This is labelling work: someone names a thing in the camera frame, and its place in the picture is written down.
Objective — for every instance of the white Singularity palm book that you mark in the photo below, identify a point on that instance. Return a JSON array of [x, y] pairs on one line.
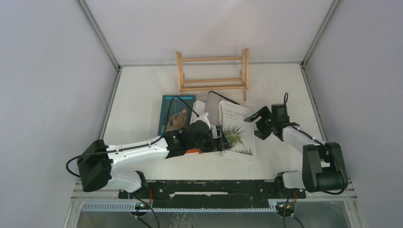
[[238, 133]]

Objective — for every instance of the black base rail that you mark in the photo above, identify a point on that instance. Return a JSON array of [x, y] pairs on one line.
[[212, 194]]

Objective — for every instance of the teal Humor book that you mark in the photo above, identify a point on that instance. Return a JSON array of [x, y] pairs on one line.
[[175, 114]]

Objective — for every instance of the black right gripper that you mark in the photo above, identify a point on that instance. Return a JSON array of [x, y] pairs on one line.
[[263, 112]]

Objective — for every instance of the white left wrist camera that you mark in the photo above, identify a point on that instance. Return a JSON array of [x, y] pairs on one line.
[[204, 118]]

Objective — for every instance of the orange book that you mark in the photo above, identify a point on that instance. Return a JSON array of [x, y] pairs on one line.
[[192, 151]]

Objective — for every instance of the wooden book rack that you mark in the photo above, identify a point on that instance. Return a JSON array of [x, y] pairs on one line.
[[213, 73]]

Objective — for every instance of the white thick book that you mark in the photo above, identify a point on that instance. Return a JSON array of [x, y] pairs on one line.
[[199, 108]]

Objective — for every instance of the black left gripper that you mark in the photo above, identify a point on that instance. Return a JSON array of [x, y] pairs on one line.
[[224, 145]]

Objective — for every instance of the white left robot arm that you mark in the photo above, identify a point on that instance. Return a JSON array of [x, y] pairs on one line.
[[99, 164]]

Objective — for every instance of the grey notebook with elastic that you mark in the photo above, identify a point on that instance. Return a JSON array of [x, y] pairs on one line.
[[212, 106]]

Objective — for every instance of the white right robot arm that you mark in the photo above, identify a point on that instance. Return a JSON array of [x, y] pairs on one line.
[[323, 167]]

